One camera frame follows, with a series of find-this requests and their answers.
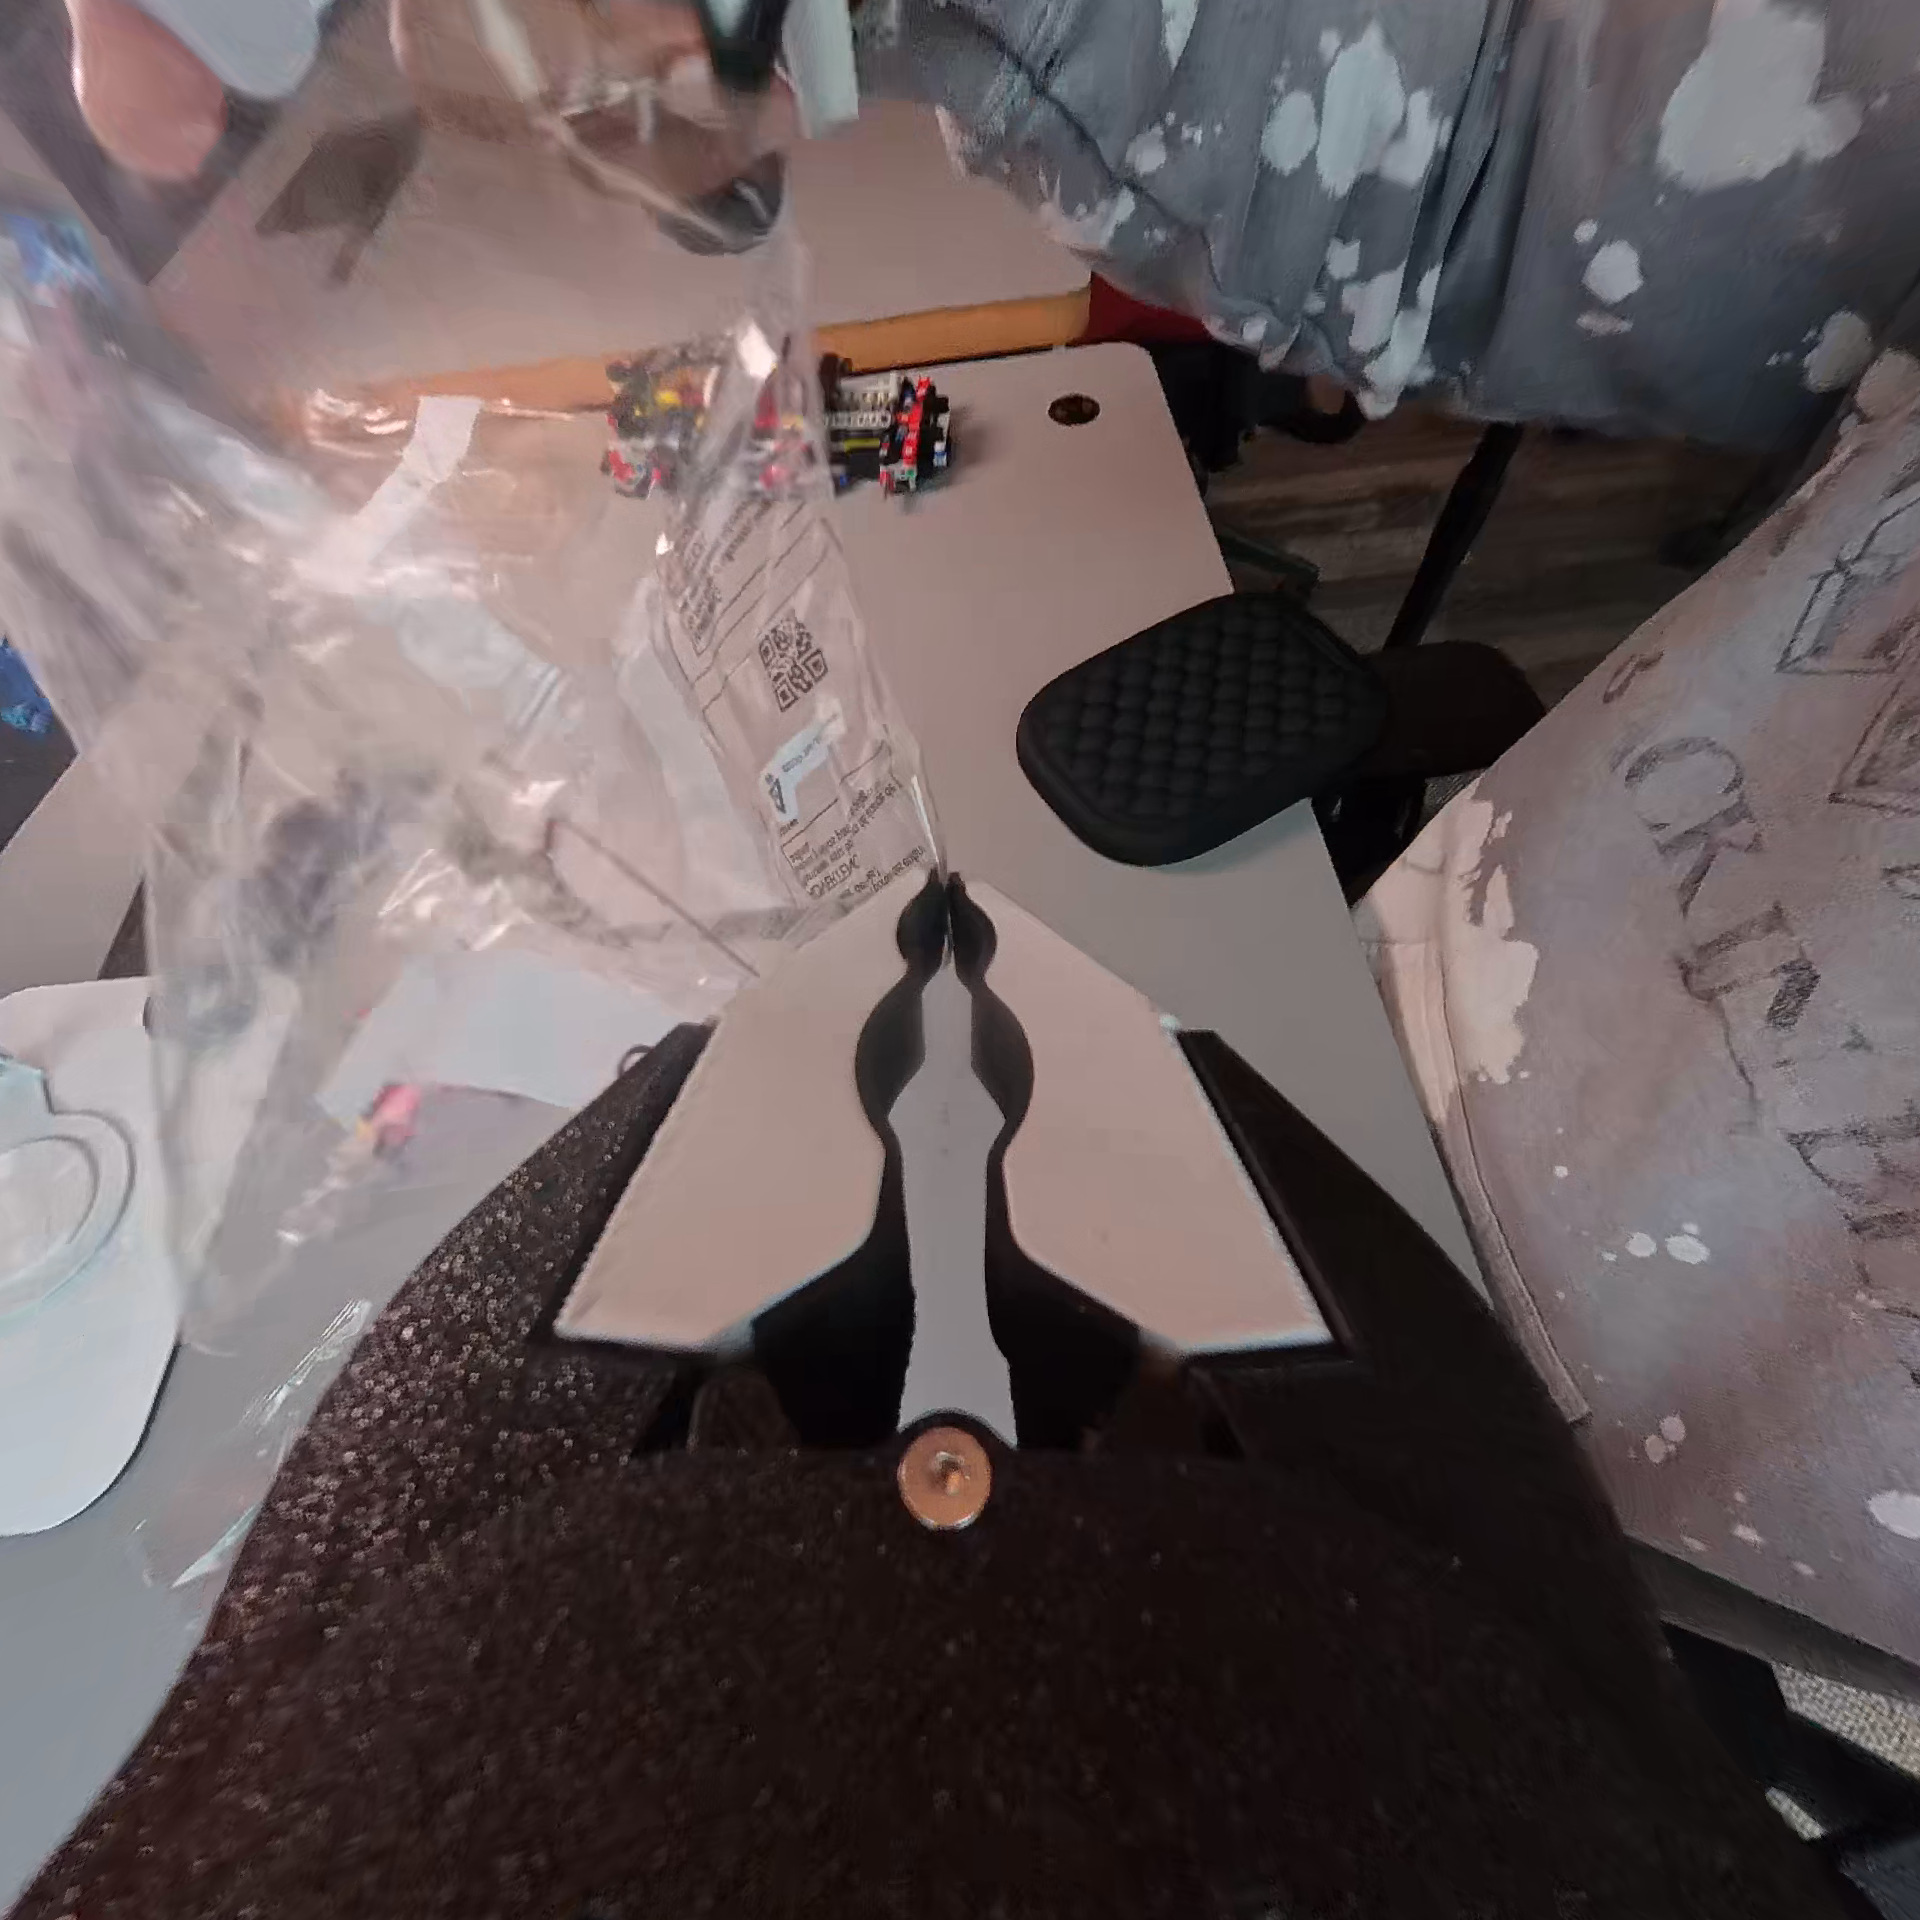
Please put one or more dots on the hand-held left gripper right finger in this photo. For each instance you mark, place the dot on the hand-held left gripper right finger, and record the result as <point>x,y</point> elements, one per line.
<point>1142,1170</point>

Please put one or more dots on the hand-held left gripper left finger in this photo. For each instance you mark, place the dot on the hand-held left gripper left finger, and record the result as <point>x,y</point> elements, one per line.
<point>735,1170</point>

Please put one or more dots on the clear plastic bag with label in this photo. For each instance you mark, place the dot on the clear plastic bag with label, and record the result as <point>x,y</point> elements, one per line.
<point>751,704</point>

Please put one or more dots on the grey desk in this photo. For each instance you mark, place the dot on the grey desk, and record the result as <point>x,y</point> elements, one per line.
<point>1050,523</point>

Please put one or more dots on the person's right hand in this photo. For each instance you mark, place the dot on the person's right hand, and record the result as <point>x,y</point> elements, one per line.
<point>142,82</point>

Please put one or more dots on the wood-edged grey table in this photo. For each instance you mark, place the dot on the wood-edged grey table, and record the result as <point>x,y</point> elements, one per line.
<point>931,224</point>

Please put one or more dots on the black red toy brick model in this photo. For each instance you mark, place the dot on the black red toy brick model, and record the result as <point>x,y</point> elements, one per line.
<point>891,428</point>

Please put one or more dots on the pile of small toy bricks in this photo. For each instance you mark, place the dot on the pile of small toy bricks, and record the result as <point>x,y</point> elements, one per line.
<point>653,422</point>

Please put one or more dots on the black padded chair armrest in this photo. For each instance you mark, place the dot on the black padded chair armrest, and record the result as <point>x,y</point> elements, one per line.
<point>1200,728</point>

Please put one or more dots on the bleached printed sweatshirt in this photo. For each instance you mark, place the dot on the bleached printed sweatshirt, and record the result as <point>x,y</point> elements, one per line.
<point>1695,1079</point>

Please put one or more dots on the bleached grey pants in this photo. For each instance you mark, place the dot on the bleached grey pants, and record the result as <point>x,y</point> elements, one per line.
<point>1425,180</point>

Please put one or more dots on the white paper sheet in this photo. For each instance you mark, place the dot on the white paper sheet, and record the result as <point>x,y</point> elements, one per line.
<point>75,1348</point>

